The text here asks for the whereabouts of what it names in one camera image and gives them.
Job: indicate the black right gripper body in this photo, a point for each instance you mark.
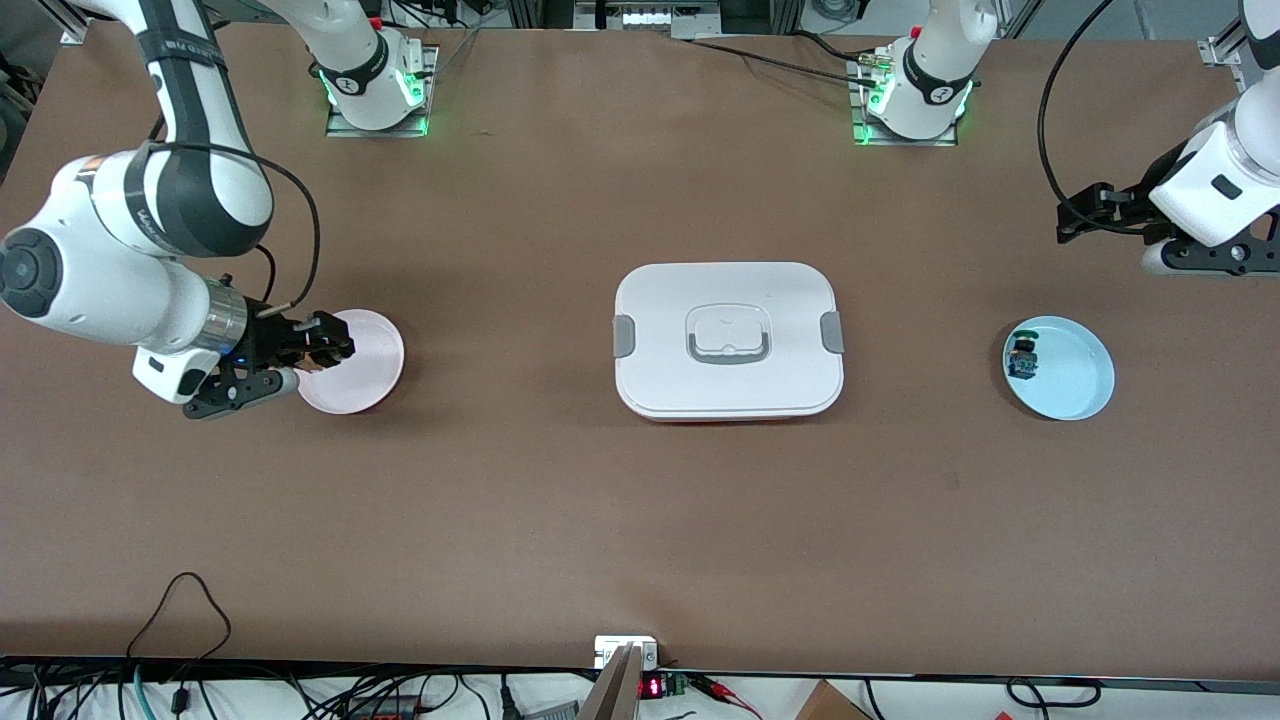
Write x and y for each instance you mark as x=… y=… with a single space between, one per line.
x=268 y=338

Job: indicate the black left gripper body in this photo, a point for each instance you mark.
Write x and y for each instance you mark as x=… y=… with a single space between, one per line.
x=1118 y=208

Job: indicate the orange black switch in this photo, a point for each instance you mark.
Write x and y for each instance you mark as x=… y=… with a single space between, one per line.
x=340 y=352

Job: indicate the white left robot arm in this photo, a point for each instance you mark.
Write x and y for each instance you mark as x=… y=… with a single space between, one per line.
x=930 y=90

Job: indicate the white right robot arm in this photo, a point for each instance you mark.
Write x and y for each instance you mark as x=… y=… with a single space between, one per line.
x=100 y=290

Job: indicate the white lidded box grey latches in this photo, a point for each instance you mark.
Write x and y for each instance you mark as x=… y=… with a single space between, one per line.
x=730 y=390

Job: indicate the brown cardboard box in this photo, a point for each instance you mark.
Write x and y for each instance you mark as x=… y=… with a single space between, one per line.
x=830 y=705

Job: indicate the pink round plate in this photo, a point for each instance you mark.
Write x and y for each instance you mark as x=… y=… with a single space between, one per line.
x=375 y=375

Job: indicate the light blue round plate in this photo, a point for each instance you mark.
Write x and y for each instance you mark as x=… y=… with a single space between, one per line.
x=1075 y=385

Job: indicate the white socket block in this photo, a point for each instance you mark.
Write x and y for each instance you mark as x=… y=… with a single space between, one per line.
x=612 y=648

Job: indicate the grey metal bar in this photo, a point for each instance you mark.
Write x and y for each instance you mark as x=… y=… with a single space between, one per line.
x=612 y=690

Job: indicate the red LED display module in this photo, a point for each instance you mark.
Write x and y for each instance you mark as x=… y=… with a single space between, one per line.
x=652 y=688

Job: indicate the green terminal board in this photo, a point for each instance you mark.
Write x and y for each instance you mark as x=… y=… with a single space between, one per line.
x=677 y=685

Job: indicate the red probe lead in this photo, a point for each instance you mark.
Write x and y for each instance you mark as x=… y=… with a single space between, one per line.
x=725 y=695

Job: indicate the green push button switch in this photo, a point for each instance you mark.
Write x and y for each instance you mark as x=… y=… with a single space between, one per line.
x=1022 y=358

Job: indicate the aluminium frame profile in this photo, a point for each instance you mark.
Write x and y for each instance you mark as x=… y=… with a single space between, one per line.
x=1220 y=45
x=75 y=22

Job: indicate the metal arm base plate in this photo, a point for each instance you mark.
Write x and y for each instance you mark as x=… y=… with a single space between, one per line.
x=335 y=125
x=900 y=142

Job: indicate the silver labelled frame rail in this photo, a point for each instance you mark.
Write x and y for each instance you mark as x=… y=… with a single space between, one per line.
x=650 y=15

